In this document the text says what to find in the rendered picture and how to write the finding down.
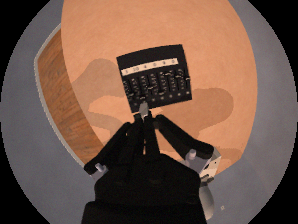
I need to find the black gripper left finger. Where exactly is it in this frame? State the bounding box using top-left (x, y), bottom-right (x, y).
top-left (84, 103), bottom-right (145, 186)

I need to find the black lighting desk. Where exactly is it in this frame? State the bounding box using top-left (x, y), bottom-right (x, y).
top-left (116, 44), bottom-right (192, 113)

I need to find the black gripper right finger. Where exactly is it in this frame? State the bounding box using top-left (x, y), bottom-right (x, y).
top-left (143, 103), bottom-right (214, 184)

